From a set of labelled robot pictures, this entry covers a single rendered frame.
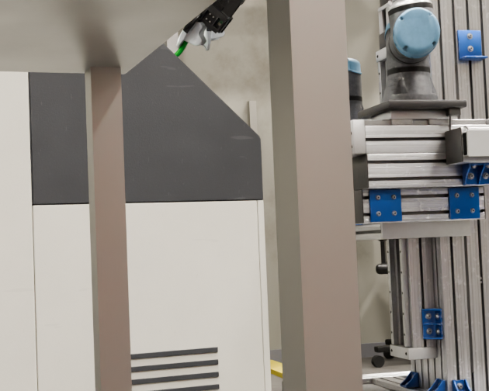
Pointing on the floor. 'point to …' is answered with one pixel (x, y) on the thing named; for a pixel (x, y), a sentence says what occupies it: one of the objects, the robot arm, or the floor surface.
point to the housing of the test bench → (8, 236)
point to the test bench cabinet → (159, 296)
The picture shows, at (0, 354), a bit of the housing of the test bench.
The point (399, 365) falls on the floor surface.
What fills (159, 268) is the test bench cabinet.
